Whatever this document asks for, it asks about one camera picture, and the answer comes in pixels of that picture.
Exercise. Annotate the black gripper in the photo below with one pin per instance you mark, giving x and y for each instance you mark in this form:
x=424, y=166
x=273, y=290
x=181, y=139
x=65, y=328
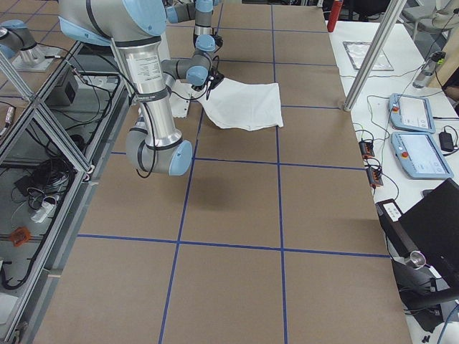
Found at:
x=216, y=79

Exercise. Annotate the white long-sleeve printed shirt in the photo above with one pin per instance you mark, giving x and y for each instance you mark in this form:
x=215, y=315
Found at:
x=238, y=105

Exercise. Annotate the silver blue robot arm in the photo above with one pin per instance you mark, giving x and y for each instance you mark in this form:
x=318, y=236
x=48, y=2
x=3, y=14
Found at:
x=133, y=30
x=199, y=11

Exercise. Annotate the red cylinder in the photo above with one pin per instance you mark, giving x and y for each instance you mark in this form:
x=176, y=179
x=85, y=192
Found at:
x=334, y=15

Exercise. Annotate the grey control box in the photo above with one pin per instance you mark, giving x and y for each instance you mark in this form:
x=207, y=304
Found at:
x=64, y=92

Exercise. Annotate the upper orange black connector box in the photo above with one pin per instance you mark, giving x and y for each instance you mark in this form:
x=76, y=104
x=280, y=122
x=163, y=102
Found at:
x=366, y=149

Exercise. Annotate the orange black connector box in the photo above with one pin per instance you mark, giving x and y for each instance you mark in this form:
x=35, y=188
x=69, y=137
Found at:
x=374, y=177
x=366, y=149

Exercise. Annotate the lower orange black connector box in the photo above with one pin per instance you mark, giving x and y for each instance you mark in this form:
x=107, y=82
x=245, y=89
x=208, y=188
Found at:
x=374, y=177

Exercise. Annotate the upper blue teach pendant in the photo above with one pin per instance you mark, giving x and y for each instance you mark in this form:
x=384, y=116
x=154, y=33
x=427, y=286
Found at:
x=411, y=113

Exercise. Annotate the blue teach pendant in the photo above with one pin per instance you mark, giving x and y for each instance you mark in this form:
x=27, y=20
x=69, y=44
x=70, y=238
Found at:
x=419, y=156
x=411, y=113

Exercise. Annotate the clear water bottle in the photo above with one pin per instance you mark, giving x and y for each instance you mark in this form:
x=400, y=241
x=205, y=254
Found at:
x=428, y=69

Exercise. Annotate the white power strip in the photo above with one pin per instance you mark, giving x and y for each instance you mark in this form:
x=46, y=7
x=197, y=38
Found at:
x=47, y=207

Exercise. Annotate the lower blue teach pendant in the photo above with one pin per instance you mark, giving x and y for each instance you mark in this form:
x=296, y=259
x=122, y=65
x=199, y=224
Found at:
x=419, y=156

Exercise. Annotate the grey office chair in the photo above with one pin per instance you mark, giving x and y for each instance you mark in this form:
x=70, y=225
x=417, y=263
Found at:
x=433, y=17

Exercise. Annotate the black power adapter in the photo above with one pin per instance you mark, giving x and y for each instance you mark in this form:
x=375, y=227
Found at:
x=446, y=142

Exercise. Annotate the black laptop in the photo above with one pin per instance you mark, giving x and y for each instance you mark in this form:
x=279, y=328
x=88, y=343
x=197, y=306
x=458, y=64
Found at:
x=431, y=227

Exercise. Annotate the small steel cup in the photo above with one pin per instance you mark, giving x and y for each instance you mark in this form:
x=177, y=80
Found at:
x=416, y=260

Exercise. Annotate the aluminium frame rail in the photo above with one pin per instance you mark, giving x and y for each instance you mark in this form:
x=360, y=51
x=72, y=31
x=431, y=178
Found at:
x=38, y=161

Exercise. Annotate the aluminium frame post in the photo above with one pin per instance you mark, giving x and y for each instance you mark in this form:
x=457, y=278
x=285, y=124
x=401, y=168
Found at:
x=384, y=29

